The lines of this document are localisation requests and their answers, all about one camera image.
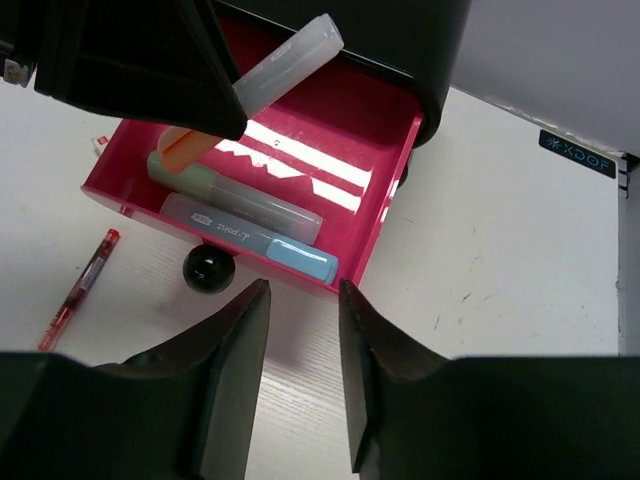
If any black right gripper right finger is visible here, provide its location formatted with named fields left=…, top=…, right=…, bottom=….
left=339, top=279, right=446, bottom=479

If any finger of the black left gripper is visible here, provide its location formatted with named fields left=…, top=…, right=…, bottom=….
left=35, top=1, right=248, bottom=140

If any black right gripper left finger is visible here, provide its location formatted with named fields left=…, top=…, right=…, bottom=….
left=96, top=279, right=271, bottom=479

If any orange highlighter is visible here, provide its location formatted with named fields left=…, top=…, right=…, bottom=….
left=156, top=13, right=344, bottom=174

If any blue highlighter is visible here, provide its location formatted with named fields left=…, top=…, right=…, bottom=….
left=160, top=193, right=339, bottom=285

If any pink top drawer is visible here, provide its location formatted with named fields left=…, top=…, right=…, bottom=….
left=83, top=57, right=422, bottom=283

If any green highlighter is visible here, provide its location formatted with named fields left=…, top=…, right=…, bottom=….
left=147, top=151, right=323, bottom=245

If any white eraser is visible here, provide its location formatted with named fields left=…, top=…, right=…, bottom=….
left=91, top=135, right=109, bottom=156

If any red gel pen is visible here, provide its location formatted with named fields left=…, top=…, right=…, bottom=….
left=37, top=229, right=120, bottom=352

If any black drawer cabinet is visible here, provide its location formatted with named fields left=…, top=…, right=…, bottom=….
left=221, top=0, right=472, bottom=147

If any right logo sticker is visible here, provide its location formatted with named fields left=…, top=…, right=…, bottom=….
left=538, top=130, right=617, bottom=179

